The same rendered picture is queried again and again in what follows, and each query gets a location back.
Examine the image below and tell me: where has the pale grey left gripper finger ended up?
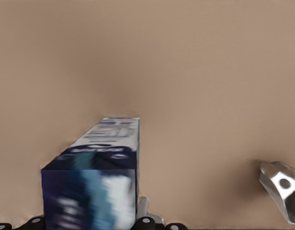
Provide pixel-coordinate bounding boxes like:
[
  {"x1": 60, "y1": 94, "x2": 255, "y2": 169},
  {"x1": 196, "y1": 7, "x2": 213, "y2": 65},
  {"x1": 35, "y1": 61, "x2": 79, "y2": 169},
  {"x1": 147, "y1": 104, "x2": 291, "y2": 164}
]
[{"x1": 136, "y1": 195, "x2": 165, "y2": 226}]

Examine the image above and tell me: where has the blue and white printed box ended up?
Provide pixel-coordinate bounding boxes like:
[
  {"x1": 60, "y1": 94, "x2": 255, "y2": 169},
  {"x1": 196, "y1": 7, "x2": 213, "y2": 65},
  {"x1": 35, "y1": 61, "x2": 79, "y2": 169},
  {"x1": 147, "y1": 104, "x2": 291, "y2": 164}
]
[{"x1": 40, "y1": 116, "x2": 141, "y2": 230}]

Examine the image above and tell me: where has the silver frame post foot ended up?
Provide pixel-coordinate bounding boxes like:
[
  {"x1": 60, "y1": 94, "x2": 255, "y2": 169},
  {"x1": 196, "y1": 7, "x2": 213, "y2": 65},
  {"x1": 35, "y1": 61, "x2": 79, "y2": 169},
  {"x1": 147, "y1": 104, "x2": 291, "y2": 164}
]
[{"x1": 258, "y1": 161, "x2": 295, "y2": 226}]

